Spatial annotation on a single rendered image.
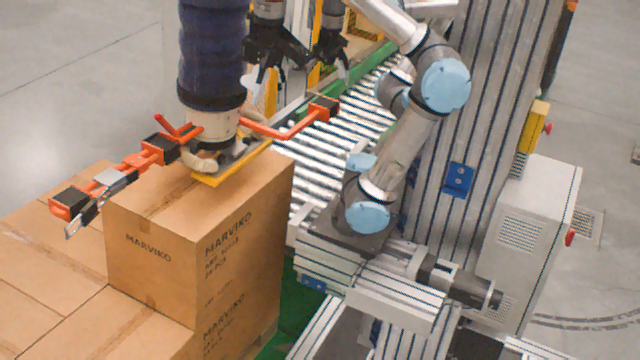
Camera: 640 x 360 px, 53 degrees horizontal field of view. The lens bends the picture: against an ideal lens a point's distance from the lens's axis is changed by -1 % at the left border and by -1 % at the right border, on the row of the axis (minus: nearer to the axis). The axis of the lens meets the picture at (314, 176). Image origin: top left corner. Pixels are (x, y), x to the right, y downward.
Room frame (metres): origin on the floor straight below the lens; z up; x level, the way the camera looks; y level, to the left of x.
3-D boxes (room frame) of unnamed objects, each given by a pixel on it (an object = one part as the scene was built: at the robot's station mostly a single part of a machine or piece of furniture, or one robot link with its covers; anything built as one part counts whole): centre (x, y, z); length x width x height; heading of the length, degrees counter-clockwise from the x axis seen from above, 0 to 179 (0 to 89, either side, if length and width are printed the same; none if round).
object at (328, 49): (1.99, 0.01, 1.44); 0.09 x 0.08 x 0.12; 154
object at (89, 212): (1.34, 0.55, 1.18); 0.31 x 0.03 x 0.05; 167
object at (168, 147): (1.63, 0.47, 1.18); 0.10 x 0.08 x 0.06; 64
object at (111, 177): (1.44, 0.57, 1.17); 0.07 x 0.07 x 0.04; 64
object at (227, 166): (1.82, 0.28, 1.08); 0.34 x 0.10 x 0.05; 154
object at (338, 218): (1.58, -0.14, 1.09); 0.15 x 0.15 x 0.10
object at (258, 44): (1.43, 0.16, 1.66); 0.09 x 0.08 x 0.12; 69
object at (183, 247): (1.85, 0.39, 0.74); 0.60 x 0.40 x 0.40; 154
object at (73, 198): (1.32, 0.63, 1.18); 0.08 x 0.07 x 0.05; 154
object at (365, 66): (3.69, -0.17, 0.60); 1.60 x 0.10 x 0.09; 155
